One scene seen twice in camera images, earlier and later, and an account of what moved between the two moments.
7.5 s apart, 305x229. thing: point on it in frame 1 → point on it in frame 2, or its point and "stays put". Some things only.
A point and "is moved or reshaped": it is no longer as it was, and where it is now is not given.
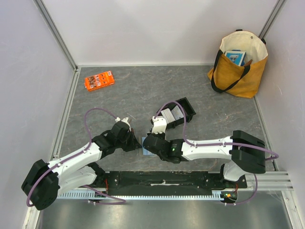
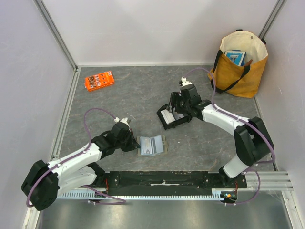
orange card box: [99, 81] stays put
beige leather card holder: [145, 151] is moved or reshaped
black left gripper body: [127, 143] stays put
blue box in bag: [237, 56] stays put
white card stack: [167, 115] stays put
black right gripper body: [147, 143] → [173, 105]
